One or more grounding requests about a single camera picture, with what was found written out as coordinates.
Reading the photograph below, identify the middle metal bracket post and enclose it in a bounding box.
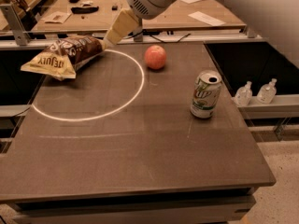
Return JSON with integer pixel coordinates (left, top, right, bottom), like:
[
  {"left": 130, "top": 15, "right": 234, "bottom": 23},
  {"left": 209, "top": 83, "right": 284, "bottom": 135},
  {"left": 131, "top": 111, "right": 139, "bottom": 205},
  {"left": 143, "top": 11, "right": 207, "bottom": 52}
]
[{"left": 133, "top": 20, "right": 143, "bottom": 42}]

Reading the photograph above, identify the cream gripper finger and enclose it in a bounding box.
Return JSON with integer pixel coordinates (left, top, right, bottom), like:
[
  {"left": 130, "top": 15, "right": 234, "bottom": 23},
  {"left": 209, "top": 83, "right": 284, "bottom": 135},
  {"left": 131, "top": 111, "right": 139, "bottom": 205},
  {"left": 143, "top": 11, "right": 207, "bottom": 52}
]
[{"left": 102, "top": 8, "right": 139, "bottom": 49}]

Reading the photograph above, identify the red apple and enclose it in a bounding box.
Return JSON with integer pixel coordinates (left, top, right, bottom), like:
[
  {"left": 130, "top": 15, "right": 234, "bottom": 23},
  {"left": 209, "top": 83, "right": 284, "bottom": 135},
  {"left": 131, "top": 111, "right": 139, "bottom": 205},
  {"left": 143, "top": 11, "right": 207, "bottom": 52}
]
[{"left": 144, "top": 45, "right": 166, "bottom": 70}]

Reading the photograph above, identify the wooden back table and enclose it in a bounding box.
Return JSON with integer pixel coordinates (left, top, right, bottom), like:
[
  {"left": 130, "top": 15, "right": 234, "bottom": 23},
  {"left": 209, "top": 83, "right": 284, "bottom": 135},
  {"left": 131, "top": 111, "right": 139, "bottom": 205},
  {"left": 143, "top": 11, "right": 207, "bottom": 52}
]
[{"left": 33, "top": 0, "right": 245, "bottom": 33}]

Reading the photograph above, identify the left metal bracket post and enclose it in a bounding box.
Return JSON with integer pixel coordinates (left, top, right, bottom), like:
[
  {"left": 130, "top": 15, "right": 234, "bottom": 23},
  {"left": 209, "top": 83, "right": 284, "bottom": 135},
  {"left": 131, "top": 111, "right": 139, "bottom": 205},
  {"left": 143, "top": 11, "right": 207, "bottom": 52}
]
[{"left": 0, "top": 4, "right": 31, "bottom": 46}]

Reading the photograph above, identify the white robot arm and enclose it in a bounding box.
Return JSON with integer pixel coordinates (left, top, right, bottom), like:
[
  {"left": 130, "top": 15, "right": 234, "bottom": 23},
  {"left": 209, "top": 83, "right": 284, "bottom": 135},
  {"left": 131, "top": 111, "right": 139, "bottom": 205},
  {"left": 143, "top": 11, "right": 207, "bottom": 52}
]
[{"left": 104, "top": 0, "right": 299, "bottom": 66}]

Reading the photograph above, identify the metal bracket post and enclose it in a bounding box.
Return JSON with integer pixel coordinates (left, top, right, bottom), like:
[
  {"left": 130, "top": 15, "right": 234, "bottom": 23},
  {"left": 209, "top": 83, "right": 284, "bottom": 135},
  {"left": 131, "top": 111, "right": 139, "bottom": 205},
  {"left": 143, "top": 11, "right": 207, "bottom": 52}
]
[
  {"left": 0, "top": 4, "right": 31, "bottom": 46},
  {"left": 133, "top": 20, "right": 143, "bottom": 42},
  {"left": 246, "top": 27, "right": 257, "bottom": 38}
]

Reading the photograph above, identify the small black object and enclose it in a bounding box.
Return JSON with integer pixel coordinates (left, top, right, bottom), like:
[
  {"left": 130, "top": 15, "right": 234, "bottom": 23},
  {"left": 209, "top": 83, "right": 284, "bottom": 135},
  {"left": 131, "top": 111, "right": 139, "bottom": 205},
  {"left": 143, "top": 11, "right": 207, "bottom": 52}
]
[{"left": 111, "top": 5, "right": 118, "bottom": 10}]

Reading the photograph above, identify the white paper slip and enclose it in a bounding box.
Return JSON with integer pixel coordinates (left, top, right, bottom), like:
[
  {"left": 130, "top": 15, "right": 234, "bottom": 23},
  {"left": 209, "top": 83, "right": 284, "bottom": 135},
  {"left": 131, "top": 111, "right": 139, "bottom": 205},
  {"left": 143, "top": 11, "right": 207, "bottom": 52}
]
[{"left": 189, "top": 11, "right": 224, "bottom": 26}]

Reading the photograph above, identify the brown chip bag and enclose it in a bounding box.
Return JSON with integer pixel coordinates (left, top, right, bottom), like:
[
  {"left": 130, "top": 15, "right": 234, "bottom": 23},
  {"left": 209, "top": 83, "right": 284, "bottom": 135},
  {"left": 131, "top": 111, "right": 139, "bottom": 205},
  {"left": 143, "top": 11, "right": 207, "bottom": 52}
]
[{"left": 21, "top": 35, "right": 107, "bottom": 80}]

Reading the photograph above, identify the black cable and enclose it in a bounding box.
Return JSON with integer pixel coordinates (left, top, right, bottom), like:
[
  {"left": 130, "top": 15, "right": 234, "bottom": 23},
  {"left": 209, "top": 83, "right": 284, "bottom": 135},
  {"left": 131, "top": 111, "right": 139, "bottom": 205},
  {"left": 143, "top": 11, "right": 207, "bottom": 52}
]
[{"left": 122, "top": 30, "right": 192, "bottom": 44}]

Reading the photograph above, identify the clear sanitizer bottle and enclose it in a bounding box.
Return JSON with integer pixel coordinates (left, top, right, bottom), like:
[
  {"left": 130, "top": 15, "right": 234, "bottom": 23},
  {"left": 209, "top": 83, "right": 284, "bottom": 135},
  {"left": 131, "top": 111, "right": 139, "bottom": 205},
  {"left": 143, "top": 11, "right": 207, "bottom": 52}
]
[
  {"left": 235, "top": 81, "right": 252, "bottom": 106},
  {"left": 257, "top": 78, "right": 277, "bottom": 104}
]

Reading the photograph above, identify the right metal bracket post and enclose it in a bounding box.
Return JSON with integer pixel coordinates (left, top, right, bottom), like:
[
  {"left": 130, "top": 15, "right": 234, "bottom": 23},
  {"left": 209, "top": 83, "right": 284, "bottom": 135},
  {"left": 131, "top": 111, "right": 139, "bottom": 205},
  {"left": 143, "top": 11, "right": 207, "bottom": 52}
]
[{"left": 246, "top": 27, "right": 257, "bottom": 38}]

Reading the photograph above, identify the paper envelope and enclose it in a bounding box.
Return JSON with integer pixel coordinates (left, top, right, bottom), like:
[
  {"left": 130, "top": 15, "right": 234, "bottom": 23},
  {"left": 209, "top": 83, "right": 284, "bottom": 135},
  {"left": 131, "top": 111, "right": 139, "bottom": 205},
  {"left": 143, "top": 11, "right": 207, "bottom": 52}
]
[{"left": 42, "top": 11, "right": 71, "bottom": 24}]

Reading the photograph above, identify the black tool on table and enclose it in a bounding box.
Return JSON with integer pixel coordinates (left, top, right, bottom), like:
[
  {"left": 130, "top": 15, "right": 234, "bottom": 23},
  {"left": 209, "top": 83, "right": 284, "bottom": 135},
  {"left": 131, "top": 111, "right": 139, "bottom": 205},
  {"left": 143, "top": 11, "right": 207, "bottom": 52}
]
[{"left": 71, "top": 6, "right": 99, "bottom": 14}]

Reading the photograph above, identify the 7up soda can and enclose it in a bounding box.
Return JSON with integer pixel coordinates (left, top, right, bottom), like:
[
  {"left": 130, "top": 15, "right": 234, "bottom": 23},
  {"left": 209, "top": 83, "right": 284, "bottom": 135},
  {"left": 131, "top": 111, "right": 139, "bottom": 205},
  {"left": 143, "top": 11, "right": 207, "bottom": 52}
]
[{"left": 191, "top": 70, "right": 222, "bottom": 119}]

